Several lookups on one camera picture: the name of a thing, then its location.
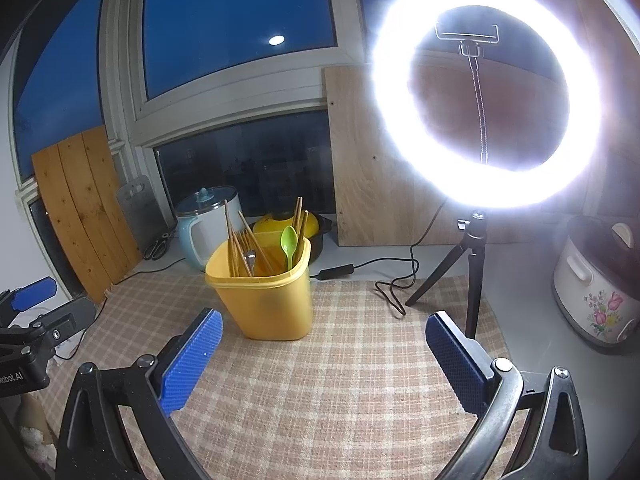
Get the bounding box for ring light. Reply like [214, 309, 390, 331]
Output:
[371, 0, 602, 212]

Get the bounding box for checked tablecloth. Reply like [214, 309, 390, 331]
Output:
[37, 264, 532, 480]

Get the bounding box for floral white rice cooker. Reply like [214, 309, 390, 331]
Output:
[552, 215, 640, 357]

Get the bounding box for bunch of wooden chopsticks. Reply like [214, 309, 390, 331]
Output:
[223, 196, 310, 279]

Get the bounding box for yellow casserole pot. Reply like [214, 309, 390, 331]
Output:
[251, 211, 334, 267]

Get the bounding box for black cable with inline switch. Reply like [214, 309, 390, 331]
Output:
[309, 199, 452, 318]

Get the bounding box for grey cutting board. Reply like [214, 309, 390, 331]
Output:
[116, 176, 167, 257]

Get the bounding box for yellow plastic container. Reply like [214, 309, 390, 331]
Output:
[205, 232, 314, 342]

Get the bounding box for white electric pot blue handle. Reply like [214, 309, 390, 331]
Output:
[175, 186, 246, 272]

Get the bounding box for black mini tripod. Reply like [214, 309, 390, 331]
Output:
[405, 209, 489, 342]

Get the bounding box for green plastic spoon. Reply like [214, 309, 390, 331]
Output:
[280, 226, 300, 271]

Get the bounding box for phone holder clamp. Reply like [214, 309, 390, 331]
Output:
[434, 21, 501, 167]

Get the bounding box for black-handled scissors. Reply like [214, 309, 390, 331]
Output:
[144, 231, 179, 261]

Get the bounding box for pine slat board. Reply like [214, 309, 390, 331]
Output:
[31, 125, 142, 304]

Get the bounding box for black power cable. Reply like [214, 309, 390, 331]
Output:
[92, 256, 187, 322]

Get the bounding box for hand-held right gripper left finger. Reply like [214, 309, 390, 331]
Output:
[56, 308, 224, 480]

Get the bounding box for white power strip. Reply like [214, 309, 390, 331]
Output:
[52, 337, 85, 362]

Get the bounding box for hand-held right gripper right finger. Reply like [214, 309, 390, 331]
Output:
[425, 311, 589, 480]

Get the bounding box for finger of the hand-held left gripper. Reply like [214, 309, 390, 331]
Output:
[31, 296, 97, 347]
[0, 276, 59, 328]

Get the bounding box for light wood panel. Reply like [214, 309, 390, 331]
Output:
[322, 62, 506, 248]

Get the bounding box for white window frame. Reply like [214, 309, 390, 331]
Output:
[10, 0, 372, 196]

